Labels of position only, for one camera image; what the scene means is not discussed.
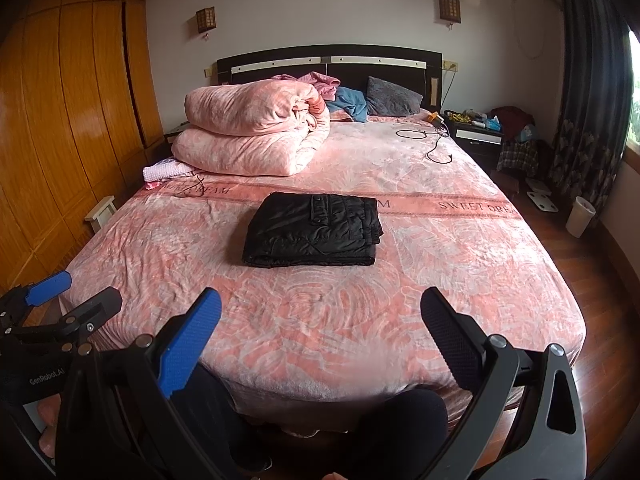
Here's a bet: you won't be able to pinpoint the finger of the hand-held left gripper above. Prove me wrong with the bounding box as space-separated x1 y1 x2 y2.
0 270 73 329
11 287 123 355

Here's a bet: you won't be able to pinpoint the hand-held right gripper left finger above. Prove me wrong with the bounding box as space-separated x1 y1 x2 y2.
55 287 236 480

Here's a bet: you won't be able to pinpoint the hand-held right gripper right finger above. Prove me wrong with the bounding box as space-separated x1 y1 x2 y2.
420 287 588 480

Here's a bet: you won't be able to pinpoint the black jacket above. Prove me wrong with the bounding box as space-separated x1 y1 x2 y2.
242 191 385 268

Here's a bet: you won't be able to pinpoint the person's left hand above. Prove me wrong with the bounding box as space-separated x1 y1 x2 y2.
37 394 64 462

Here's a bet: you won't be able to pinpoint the pink patterned bed blanket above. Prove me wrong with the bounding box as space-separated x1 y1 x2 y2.
59 110 587 433

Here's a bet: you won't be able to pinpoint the small white stool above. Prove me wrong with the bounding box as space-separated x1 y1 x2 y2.
84 197 117 234

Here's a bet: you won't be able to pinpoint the white pink checked towel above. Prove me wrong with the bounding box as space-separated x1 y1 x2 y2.
143 159 195 192

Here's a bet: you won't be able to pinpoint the wooden wardrobe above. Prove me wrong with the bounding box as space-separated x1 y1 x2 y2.
0 0 166 296

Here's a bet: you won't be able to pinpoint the white bathroom scale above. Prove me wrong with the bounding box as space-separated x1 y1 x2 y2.
525 177 560 217

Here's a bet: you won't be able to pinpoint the white trash bin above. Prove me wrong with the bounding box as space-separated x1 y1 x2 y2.
566 196 596 239

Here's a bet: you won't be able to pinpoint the small bedside nightstand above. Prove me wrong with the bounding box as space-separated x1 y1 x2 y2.
163 124 190 150

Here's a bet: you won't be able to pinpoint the dark nightstand with white drawer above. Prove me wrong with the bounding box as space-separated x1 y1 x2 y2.
444 109 506 161

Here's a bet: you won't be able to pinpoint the plaid cloth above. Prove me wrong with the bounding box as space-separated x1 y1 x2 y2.
496 137 540 174

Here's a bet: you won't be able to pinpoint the folded pink quilt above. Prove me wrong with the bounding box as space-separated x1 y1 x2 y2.
171 80 332 177

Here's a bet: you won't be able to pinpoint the dark red clothes pile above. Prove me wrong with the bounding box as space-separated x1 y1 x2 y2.
492 106 536 137

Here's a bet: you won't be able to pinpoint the grey pillow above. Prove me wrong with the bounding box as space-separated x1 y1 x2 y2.
366 76 425 116

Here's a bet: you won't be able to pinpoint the blue cloth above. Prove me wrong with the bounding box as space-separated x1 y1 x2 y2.
326 86 371 122

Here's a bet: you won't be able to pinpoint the pink clothes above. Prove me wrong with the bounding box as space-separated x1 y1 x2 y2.
271 71 341 101

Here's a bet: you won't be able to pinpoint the dark bed headboard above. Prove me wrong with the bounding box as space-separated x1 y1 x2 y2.
216 44 444 111

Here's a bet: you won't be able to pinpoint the window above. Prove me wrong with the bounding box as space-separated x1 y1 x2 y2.
627 30 640 157

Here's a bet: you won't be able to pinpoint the dark patterned curtain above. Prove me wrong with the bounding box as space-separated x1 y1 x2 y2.
547 0 636 202

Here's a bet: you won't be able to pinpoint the thin black string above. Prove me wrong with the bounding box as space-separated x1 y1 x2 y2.
177 174 208 199

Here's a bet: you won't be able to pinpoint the black charger cable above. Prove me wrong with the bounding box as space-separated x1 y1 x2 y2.
396 119 454 165

